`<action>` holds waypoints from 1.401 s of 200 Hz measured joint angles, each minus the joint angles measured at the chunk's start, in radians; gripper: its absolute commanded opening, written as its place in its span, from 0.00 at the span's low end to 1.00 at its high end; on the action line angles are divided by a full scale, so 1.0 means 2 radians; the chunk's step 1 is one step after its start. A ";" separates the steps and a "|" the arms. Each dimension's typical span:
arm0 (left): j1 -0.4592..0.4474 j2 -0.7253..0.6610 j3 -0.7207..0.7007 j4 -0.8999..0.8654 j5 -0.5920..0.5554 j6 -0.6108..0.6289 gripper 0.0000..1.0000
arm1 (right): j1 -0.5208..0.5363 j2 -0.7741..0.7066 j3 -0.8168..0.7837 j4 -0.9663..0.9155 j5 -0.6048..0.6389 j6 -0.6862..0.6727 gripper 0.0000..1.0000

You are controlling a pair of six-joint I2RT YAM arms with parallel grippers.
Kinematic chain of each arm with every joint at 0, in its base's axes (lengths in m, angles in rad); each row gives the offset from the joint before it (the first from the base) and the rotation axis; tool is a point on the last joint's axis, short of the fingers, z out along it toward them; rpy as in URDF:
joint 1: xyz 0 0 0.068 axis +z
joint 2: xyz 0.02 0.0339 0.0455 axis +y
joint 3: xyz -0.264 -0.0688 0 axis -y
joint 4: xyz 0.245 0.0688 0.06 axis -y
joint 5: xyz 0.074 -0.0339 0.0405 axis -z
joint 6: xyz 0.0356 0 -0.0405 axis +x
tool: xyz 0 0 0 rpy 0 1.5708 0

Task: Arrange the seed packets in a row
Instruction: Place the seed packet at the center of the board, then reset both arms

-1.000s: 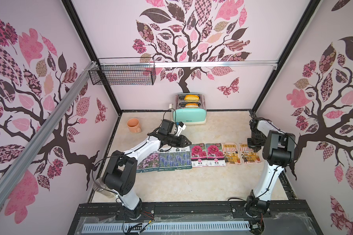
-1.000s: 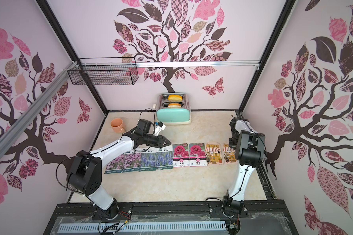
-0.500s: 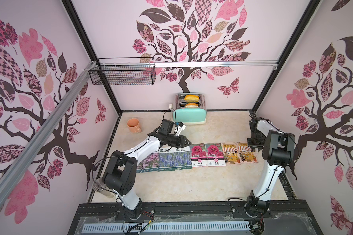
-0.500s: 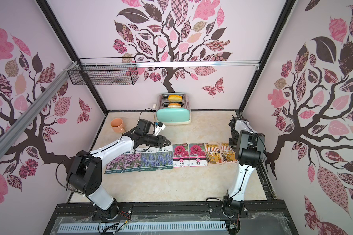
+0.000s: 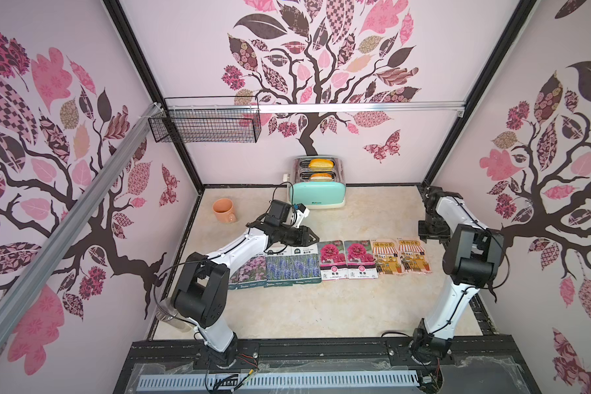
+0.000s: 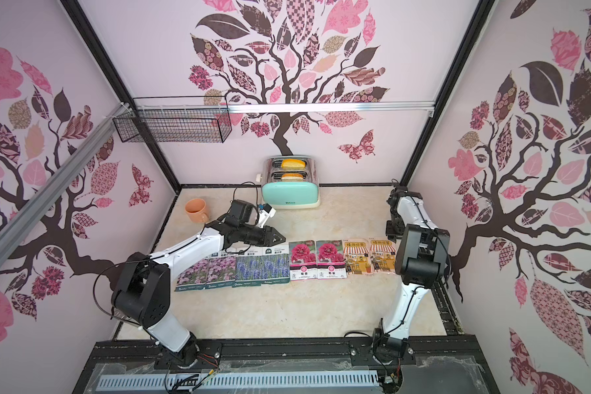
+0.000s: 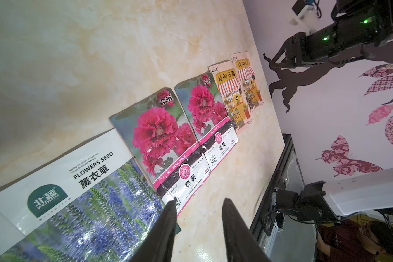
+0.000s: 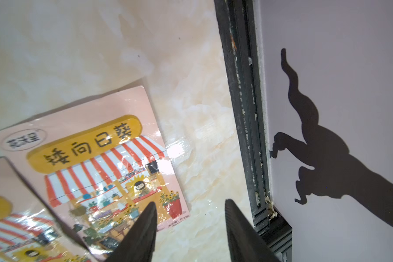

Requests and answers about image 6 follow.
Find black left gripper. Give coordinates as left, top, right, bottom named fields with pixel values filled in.
left=238, top=223, right=286, bottom=247

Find sunflower shop seed packet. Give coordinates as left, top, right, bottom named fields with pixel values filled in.
left=369, top=239, right=397, bottom=274

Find lavender seed packet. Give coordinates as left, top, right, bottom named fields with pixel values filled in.
left=233, top=252, right=264, bottom=287
left=261, top=245, right=291, bottom=285

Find pink hollyhock seed packet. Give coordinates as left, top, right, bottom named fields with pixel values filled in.
left=289, top=240, right=318, bottom=281

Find pink cosmos seed packet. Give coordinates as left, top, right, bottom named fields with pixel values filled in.
left=205, top=254, right=236, bottom=289

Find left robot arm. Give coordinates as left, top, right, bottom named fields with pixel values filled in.
left=111, top=200, right=286, bottom=368

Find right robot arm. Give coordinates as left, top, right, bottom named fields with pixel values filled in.
left=371, top=185, right=450, bottom=366

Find orange mug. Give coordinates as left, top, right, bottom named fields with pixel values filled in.
left=185, top=198, right=210, bottom=224

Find mint green toaster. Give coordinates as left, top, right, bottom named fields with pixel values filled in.
left=257, top=155, right=320, bottom=209

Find toast slice front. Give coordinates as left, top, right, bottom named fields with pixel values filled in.
left=281, top=172, right=305, bottom=182

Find toast slice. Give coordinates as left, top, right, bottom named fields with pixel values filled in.
left=280, top=159, right=306, bottom=171
left=281, top=172, right=305, bottom=182

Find toast slice rear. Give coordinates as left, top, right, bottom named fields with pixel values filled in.
left=280, top=159, right=306, bottom=171

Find black wire basket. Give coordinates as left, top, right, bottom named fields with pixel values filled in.
left=113, top=93, right=233, bottom=144

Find aluminium rail back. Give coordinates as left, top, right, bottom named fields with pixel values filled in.
left=227, top=101, right=435, bottom=113

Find aluminium rail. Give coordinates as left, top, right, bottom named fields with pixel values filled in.
left=227, top=101, right=435, bottom=113
left=0, top=103, right=130, bottom=268

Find black base frame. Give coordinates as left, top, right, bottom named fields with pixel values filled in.
left=74, top=332, right=498, bottom=393

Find white cable duct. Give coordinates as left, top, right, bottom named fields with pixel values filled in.
left=94, top=370, right=379, bottom=393

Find aluminium rail left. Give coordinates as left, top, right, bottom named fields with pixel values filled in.
left=0, top=103, right=130, bottom=268

